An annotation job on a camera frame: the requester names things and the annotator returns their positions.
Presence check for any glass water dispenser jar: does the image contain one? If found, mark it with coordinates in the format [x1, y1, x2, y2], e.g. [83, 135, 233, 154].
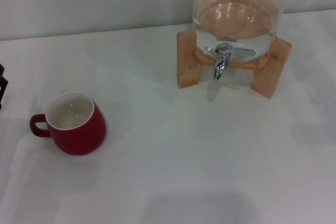
[191, 0, 289, 59]

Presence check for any wooden dispenser stand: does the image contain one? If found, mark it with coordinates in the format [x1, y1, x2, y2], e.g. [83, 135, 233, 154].
[177, 29, 292, 99]

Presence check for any chrome faucet with lever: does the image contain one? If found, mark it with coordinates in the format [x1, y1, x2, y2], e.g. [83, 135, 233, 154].
[212, 42, 256, 82]

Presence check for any red ceramic cup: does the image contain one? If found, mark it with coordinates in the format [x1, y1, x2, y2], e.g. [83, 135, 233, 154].
[29, 91, 107, 156]

